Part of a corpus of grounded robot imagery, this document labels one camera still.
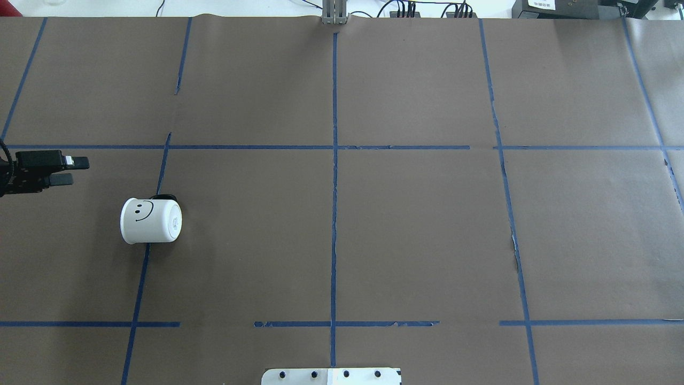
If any white pedestal column with base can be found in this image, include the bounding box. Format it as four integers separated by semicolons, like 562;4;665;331
261;367;402;384

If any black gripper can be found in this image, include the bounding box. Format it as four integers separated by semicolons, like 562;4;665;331
1;150;90;196

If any white smiley face mug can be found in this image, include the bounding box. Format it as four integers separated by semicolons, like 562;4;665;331
119;194;183;244

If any brown paper table cover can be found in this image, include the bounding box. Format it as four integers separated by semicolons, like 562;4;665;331
2;15;683;384

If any black desktop computer box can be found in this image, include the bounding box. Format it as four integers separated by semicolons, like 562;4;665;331
511;1;628;20

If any aluminium frame post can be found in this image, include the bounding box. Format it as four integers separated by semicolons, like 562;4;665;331
322;0;348;25

